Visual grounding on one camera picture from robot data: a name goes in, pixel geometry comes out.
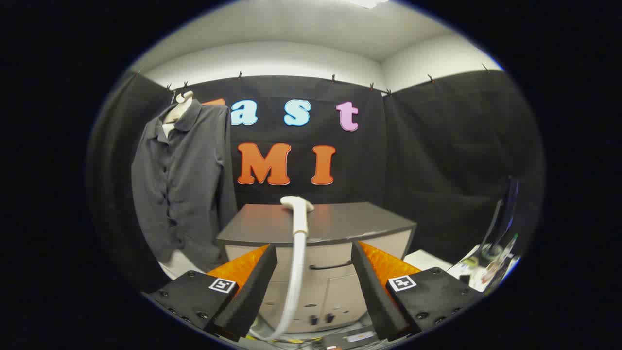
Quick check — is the black backdrop cloth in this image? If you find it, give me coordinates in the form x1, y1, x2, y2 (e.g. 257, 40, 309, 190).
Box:
86, 68, 545, 292

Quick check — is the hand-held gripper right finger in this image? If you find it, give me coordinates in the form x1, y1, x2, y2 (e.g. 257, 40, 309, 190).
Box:
351, 240, 484, 342

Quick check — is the grey-topped beige cabinet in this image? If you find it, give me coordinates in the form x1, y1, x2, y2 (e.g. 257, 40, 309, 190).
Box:
216, 202, 417, 336

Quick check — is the grey button shirt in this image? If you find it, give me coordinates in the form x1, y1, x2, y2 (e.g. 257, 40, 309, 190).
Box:
131, 100, 239, 273

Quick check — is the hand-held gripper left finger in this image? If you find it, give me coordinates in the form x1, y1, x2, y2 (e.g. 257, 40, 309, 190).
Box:
142, 243, 278, 342

